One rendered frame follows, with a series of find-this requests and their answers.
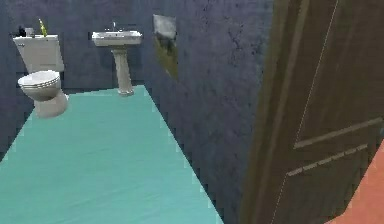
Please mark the white toilet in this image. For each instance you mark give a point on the white toilet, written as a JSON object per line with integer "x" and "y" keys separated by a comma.
{"x": 40, "y": 80}

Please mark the white pedestal sink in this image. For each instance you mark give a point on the white pedestal sink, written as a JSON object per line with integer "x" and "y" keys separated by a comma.
{"x": 121, "y": 63}

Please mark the small black object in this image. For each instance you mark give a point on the small black object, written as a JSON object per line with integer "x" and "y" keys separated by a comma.
{"x": 21, "y": 31}

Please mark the yellow green spray bottle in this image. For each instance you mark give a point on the yellow green spray bottle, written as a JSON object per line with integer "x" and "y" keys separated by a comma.
{"x": 43, "y": 29}

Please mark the dark brown room door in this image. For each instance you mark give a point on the dark brown room door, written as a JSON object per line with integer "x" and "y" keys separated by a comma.
{"x": 320, "y": 126}

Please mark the small grey cup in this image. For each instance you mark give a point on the small grey cup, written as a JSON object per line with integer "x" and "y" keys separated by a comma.
{"x": 29, "y": 32}

